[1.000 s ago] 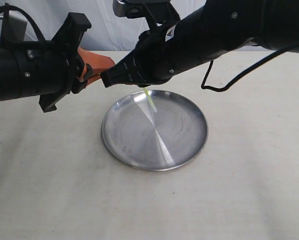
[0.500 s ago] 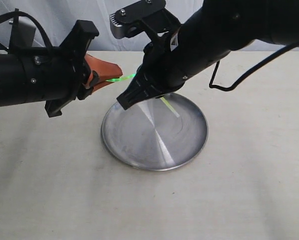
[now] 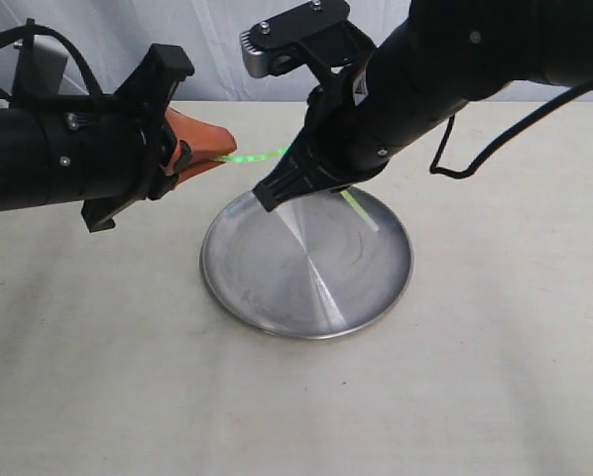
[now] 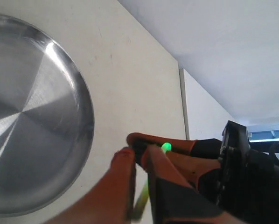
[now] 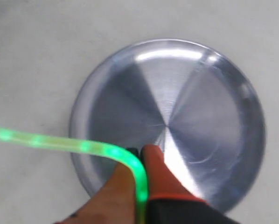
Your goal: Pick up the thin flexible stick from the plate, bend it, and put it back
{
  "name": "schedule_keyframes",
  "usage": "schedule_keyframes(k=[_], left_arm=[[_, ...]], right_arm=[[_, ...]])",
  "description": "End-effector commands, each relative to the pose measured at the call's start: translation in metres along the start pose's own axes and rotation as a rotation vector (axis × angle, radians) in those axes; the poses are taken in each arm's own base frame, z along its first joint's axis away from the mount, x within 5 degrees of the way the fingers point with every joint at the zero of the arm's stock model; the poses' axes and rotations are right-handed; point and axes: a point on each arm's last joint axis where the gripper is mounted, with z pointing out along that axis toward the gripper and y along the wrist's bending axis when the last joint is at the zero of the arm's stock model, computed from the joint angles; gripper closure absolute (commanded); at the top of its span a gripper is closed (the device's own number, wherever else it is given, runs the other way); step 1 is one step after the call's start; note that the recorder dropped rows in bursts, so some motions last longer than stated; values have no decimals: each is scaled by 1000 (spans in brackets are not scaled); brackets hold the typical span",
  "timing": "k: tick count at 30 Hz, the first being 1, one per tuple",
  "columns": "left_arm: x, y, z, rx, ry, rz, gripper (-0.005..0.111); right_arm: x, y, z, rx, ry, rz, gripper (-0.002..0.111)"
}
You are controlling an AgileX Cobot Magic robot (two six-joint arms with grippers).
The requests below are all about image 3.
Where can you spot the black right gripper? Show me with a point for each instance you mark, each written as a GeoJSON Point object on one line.
{"type": "Point", "coordinates": [330, 152]}

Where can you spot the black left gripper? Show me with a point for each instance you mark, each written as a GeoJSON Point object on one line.
{"type": "Point", "coordinates": [107, 160]}

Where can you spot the green glow stick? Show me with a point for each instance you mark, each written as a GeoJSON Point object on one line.
{"type": "Point", "coordinates": [278, 153]}

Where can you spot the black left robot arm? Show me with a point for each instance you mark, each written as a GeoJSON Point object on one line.
{"type": "Point", "coordinates": [24, 154]}

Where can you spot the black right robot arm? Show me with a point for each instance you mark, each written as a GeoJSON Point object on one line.
{"type": "Point", "coordinates": [373, 100]}

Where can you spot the round stainless steel plate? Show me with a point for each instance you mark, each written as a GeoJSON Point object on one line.
{"type": "Point", "coordinates": [318, 267]}

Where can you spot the white backdrop cloth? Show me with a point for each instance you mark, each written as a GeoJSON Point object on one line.
{"type": "Point", "coordinates": [107, 39]}

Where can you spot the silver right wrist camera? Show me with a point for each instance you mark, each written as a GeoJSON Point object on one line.
{"type": "Point", "coordinates": [317, 34]}

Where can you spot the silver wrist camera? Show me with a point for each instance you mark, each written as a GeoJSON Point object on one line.
{"type": "Point", "coordinates": [40, 66]}
{"type": "Point", "coordinates": [317, 34]}

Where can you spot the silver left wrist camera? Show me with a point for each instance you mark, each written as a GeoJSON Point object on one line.
{"type": "Point", "coordinates": [40, 66]}

